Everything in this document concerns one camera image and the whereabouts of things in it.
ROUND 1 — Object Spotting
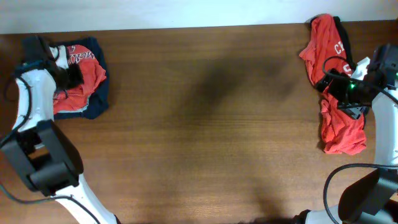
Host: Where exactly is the black garment under red one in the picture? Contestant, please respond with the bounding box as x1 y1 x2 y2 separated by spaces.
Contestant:
333 16 356 71

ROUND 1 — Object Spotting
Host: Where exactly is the red garment with white letters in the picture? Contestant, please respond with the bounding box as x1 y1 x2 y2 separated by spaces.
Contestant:
299 14 366 155

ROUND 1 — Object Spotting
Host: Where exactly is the folded dark navy garment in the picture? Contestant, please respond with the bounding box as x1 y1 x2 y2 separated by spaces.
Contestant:
54 37 110 119

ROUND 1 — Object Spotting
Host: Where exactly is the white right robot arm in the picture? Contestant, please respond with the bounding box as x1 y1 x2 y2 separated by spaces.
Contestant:
292 44 397 224

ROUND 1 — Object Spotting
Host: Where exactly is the folded grey garment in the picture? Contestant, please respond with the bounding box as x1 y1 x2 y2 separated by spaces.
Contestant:
53 94 91 114

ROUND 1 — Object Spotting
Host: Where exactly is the orange t-shirt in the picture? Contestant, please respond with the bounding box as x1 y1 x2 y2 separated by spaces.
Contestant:
54 45 107 99

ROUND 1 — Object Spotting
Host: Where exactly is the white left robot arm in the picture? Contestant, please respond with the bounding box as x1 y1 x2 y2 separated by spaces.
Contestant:
1 59 119 223

